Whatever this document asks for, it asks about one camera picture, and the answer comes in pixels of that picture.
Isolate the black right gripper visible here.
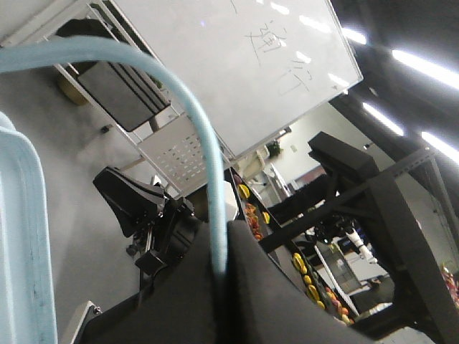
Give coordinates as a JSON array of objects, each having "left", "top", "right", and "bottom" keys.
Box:
[{"left": 81, "top": 166, "right": 227, "bottom": 343}]

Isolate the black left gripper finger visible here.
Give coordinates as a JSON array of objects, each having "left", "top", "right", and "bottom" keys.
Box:
[{"left": 227, "top": 220, "right": 370, "bottom": 343}]

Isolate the light blue plastic basket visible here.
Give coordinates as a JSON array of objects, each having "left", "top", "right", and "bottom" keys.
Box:
[{"left": 1, "top": 37, "right": 228, "bottom": 343}]

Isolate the black fruit display stand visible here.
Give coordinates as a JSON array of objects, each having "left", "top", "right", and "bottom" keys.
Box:
[{"left": 224, "top": 131, "right": 459, "bottom": 344}]

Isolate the grey folding chair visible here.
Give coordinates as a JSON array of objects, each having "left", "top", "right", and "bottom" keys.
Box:
[{"left": 56, "top": 19, "right": 171, "bottom": 132}]

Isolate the whiteboard on stand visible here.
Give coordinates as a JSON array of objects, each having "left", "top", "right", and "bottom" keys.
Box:
[{"left": 0, "top": 0, "right": 364, "bottom": 199}]

